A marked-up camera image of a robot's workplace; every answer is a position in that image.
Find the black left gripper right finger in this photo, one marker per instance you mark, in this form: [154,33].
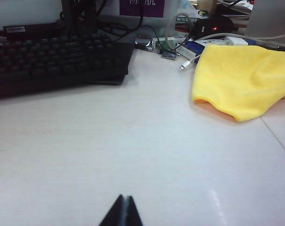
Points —
[132,214]

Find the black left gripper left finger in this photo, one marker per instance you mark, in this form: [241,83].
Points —
[116,214]

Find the yellow microfiber rag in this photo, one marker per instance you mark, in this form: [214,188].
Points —
[238,77]

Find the metal nail clipper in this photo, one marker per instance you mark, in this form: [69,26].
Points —
[169,56]

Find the black keyboard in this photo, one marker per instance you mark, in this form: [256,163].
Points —
[50,61]

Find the small silver gadget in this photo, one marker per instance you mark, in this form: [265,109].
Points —
[142,41]

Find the green and white small box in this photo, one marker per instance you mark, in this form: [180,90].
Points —
[160,42]

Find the blue and white carton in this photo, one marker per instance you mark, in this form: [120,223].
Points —
[191,48]

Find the black monitor with black stand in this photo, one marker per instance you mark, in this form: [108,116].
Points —
[88,18]

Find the white power adapter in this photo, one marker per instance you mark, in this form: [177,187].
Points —
[236,42]

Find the green printed carton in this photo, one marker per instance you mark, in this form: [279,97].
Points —
[184,19]

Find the purple name sign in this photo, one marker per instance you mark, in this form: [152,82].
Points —
[137,9]

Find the white papers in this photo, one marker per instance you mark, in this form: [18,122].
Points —
[184,7]

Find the purple labelled socket box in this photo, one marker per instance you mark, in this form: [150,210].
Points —
[26,11]

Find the gray desk partition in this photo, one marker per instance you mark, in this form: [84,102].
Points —
[269,16]

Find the wooden frame box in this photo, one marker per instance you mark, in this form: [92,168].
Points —
[206,4]

